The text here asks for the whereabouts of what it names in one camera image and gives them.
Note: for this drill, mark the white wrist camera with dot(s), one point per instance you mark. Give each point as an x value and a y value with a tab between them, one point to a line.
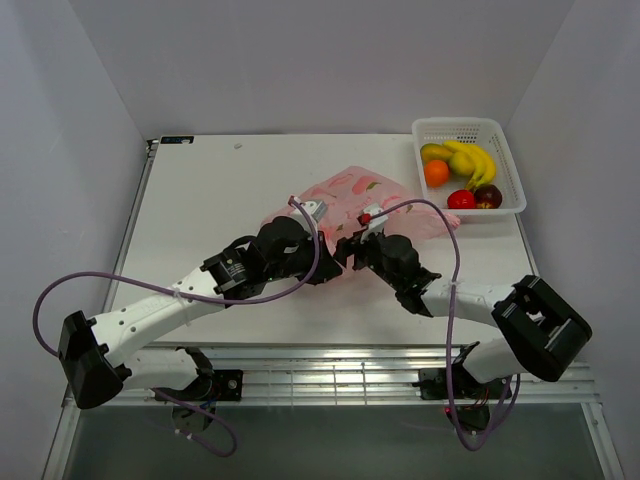
372	220
308	213

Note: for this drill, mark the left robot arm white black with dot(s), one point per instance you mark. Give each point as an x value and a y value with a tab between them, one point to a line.
106	354

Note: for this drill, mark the yellow fake fruit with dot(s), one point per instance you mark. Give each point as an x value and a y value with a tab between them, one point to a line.
433	151

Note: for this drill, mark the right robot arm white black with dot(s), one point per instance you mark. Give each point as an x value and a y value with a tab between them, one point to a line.
541	334

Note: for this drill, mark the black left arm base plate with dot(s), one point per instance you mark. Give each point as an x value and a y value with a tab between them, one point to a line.
215	385

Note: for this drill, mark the yellow fake lemon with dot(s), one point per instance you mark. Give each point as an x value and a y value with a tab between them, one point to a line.
461	164

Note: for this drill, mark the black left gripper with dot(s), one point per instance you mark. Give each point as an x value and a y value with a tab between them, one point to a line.
328	268

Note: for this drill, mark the pink plastic bag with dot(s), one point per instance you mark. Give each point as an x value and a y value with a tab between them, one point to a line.
349	192

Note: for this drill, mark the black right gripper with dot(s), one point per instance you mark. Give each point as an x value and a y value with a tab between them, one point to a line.
348	247

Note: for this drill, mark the yellow fake banana bunch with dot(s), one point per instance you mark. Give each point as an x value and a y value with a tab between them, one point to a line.
485	166

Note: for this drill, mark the aluminium table edge rail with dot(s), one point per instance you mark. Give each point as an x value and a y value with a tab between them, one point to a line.
292	376

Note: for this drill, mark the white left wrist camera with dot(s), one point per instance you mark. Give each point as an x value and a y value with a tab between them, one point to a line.
308	213

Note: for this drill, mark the dark label on table corner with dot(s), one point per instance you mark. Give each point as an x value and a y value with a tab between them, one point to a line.
176	140

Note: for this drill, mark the white plastic basket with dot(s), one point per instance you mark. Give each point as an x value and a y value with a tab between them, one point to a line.
488	135

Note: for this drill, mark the orange fake orange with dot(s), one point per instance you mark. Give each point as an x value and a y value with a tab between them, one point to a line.
436	173

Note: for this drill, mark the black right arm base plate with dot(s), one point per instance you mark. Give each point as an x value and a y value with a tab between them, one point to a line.
432	384

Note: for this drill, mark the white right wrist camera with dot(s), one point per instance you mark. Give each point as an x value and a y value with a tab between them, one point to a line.
372	220

